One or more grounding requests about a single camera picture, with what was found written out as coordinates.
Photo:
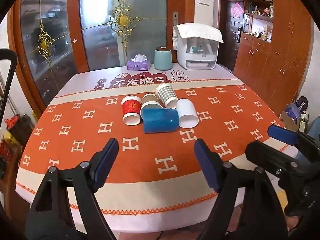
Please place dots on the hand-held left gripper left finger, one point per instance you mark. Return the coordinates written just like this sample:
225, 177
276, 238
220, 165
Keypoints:
108, 163

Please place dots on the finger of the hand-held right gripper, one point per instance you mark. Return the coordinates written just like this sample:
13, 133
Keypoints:
282, 133
267, 155

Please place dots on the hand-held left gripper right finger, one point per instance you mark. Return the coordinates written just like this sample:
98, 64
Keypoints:
206, 166

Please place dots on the blue cup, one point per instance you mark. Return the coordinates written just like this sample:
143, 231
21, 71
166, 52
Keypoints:
160, 120

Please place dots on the white paper cup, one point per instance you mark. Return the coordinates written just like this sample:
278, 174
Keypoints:
186, 112

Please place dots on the red paper cup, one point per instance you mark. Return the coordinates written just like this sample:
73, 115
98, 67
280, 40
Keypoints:
130, 107

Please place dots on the brown paper cup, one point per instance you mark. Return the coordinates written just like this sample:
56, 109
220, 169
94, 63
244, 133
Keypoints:
150, 100

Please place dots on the checked paper cup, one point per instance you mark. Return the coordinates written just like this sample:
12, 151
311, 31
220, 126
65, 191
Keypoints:
165, 93

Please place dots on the cardboard box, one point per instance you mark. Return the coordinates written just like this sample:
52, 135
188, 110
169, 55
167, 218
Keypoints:
287, 122

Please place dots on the orange patterned tablecloth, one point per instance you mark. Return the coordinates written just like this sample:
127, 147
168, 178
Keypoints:
75, 120

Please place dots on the wooden cabinet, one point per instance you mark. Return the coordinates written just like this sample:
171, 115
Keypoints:
275, 62

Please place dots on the purple tissue box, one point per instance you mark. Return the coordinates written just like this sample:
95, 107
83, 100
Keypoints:
138, 63

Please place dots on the dark entrance door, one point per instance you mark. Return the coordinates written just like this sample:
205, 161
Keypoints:
233, 37

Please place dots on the white countertop appliance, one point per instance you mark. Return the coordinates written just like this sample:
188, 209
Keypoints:
197, 55

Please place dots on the teal canister with brown lid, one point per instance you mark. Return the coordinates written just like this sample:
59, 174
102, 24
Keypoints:
163, 58

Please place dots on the glass door with gold ornament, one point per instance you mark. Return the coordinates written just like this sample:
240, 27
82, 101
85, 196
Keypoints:
50, 55
145, 30

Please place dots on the white towel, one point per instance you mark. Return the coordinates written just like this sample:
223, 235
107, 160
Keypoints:
197, 31

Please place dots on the black metal frame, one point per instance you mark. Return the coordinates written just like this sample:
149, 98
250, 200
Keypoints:
8, 80

